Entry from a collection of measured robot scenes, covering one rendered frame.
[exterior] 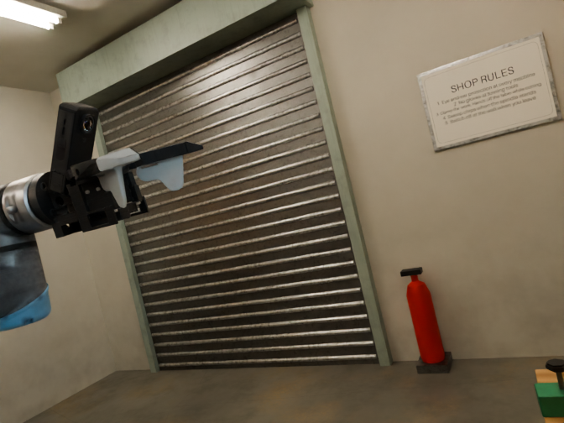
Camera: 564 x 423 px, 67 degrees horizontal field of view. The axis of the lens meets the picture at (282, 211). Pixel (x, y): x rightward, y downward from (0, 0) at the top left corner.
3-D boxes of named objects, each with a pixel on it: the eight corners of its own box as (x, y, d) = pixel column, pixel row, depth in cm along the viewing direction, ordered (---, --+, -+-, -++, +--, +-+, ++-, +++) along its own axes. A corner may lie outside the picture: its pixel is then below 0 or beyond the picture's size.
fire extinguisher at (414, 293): (452, 359, 258) (430, 263, 257) (449, 373, 241) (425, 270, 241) (422, 360, 266) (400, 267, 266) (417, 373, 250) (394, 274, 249)
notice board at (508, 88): (561, 118, 219) (541, 32, 218) (562, 118, 217) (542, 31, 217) (435, 152, 249) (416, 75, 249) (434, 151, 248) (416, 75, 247)
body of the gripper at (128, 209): (154, 210, 57) (84, 228, 61) (135, 148, 56) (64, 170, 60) (120, 223, 50) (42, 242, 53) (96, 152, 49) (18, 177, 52)
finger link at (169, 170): (209, 180, 61) (144, 199, 58) (196, 140, 60) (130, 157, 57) (212, 180, 58) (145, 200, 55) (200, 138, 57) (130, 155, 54)
